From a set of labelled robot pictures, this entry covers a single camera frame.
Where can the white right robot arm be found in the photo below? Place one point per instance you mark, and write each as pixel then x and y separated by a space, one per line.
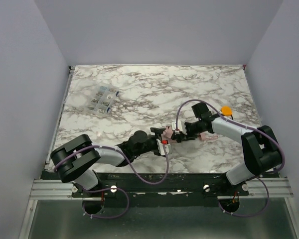
pixel 261 151

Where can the small white orange object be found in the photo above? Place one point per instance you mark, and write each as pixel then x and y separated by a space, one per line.
pixel 226 111

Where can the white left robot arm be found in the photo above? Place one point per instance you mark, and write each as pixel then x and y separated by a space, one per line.
pixel 72 161

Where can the aluminium frame rail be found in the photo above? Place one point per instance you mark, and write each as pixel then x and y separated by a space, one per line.
pixel 150 96

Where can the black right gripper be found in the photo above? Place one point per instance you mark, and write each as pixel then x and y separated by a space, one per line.
pixel 186 128

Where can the clear plastic organizer box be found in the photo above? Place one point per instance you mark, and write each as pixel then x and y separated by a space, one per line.
pixel 101 99

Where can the pink folding umbrella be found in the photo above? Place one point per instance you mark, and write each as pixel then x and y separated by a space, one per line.
pixel 170 136

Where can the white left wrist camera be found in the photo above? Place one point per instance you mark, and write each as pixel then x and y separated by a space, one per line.
pixel 163 147

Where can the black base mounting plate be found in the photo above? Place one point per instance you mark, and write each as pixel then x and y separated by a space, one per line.
pixel 176 190

